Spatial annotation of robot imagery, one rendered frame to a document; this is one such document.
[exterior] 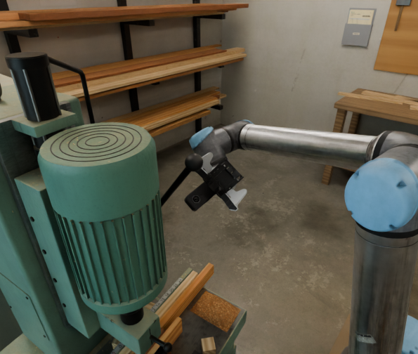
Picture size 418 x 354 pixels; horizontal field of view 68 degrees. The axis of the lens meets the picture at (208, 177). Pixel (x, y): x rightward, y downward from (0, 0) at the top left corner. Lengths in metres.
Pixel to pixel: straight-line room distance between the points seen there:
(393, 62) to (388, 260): 2.98
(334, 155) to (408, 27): 2.77
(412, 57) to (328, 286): 2.21
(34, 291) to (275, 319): 1.56
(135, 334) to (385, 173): 0.59
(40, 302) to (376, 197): 0.73
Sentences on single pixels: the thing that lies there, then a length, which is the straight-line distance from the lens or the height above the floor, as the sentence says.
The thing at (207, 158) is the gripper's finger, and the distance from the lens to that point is 0.75.
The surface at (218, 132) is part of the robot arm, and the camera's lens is 1.02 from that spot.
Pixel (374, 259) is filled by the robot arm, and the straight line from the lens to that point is 0.69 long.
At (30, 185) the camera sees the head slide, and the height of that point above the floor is 1.42.
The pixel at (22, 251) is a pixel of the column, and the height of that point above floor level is 1.25.
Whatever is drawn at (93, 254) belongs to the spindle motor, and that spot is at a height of 1.35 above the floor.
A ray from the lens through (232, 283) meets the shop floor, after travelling 2.24.
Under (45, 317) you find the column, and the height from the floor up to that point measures 1.05.
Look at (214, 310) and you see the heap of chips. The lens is 0.96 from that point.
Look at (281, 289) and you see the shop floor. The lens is 2.25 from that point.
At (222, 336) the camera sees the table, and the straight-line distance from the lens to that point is 0.95.
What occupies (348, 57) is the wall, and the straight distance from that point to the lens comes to 3.67.
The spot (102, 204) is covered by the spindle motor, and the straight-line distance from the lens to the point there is 0.47.
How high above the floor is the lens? 1.70
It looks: 31 degrees down
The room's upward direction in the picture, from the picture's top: straight up
